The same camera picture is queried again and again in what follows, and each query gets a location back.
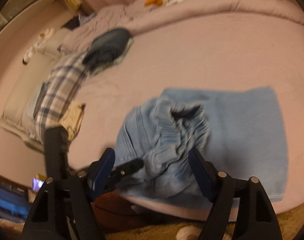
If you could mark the pink quilted comforter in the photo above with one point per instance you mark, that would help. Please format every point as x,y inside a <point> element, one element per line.
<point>138,19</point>

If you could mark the light blue denim pants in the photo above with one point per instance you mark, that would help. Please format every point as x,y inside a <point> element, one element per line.
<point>241,133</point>

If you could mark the pink bed sheet mattress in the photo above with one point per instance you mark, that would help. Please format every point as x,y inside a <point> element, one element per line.
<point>226,52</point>

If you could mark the blue white plaid cloth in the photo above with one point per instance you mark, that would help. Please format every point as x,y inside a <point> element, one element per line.
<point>58,91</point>

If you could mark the folded dark navy garment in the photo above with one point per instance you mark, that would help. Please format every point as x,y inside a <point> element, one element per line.
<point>106,47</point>

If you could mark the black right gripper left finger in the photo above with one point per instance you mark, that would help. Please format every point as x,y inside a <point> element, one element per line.
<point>63,208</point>

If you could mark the cream patterned cloth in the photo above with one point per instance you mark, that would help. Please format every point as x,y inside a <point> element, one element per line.
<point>72,119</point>

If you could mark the brown fluffy rug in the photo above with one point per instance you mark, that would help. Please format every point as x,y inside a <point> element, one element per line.
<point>290,221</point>

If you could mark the folded pale green garment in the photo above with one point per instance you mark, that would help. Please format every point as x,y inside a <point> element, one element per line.
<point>100,68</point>

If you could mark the beige pillow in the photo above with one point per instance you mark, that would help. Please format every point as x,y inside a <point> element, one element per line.
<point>52,47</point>

